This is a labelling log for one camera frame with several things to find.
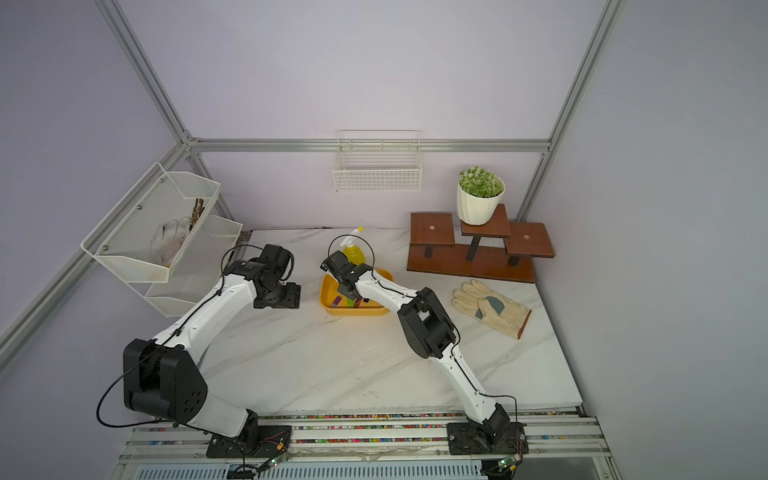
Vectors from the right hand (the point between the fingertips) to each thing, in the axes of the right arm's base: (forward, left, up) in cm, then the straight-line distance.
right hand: (360, 279), depth 103 cm
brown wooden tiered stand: (+12, -51, +1) cm, 52 cm away
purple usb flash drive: (-7, +8, -2) cm, 11 cm away
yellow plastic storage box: (-4, +11, -1) cm, 11 cm away
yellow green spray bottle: (+5, +2, +8) cm, 10 cm away
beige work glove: (-12, -44, -2) cm, 45 cm away
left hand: (-16, +21, +10) cm, 28 cm away
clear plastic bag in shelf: (-5, +48, +28) cm, 56 cm away
